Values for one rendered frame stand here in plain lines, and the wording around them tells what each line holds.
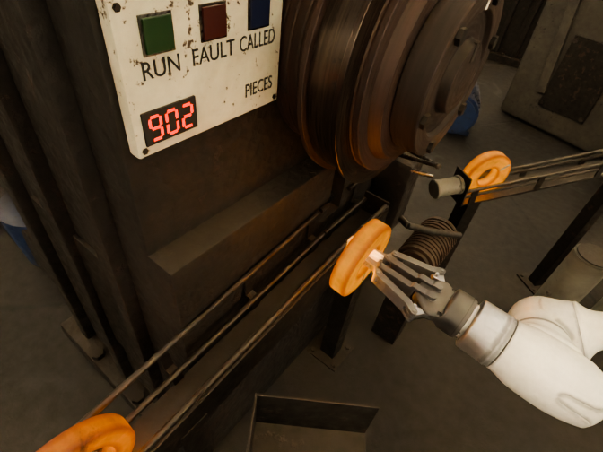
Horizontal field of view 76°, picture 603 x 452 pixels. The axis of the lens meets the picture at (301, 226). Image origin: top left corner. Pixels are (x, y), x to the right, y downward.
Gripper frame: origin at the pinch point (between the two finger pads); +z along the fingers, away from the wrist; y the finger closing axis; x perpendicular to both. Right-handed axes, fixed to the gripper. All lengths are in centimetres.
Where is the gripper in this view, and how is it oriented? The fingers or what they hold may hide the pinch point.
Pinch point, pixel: (363, 252)
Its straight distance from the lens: 72.0
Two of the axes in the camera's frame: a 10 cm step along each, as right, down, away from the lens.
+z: -7.7, -5.2, 3.6
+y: 6.2, -4.9, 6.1
